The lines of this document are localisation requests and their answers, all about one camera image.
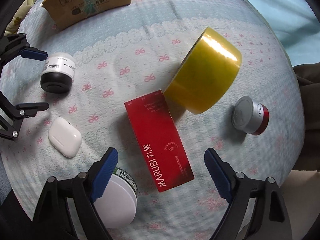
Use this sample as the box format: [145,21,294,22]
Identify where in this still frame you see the white lid green jar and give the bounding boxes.
[93,167,138,229]

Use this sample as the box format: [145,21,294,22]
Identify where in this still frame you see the black white small jar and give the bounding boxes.
[40,52,76,94]

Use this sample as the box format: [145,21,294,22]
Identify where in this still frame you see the white earbuds case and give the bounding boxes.
[48,117,82,158]

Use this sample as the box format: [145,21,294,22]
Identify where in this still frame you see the red Marubi box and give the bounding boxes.
[124,90,194,192]

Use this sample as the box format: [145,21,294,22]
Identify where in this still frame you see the silver red small jar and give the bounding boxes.
[232,96,270,135]

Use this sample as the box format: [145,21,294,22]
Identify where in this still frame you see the yellow tape roll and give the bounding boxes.
[163,27,242,114]

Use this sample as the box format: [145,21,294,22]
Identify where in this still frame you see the light blue sheet curtain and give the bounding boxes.
[248,0,319,66]

